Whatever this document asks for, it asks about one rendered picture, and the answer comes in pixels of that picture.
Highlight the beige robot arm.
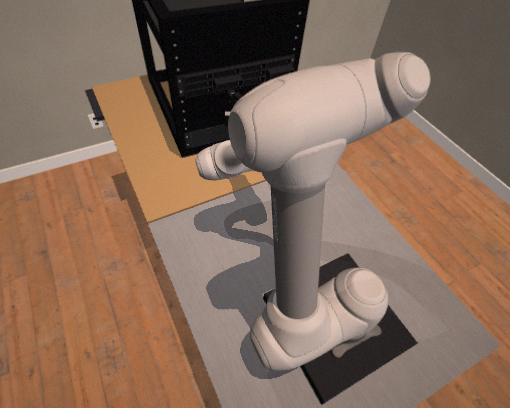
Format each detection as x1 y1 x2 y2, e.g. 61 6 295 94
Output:
195 52 430 371

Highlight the black metal rack frame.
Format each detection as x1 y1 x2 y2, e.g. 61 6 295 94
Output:
132 0 310 157

